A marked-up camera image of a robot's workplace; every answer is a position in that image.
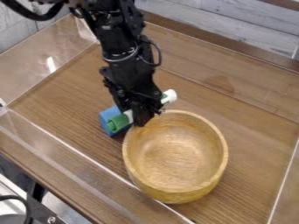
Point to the brown wooden bowl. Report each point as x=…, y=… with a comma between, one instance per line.
x=176, y=157

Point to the blue foam block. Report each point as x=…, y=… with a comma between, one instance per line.
x=104, y=115

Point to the clear acrylic triangle bracket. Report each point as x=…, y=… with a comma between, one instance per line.
x=84, y=31

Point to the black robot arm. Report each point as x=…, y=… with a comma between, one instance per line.
x=115, y=21

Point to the green white marker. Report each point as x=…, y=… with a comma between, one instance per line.
x=124, y=119

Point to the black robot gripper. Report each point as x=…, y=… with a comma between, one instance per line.
x=128, y=78

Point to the black metal stand base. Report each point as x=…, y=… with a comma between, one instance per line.
x=36, y=214

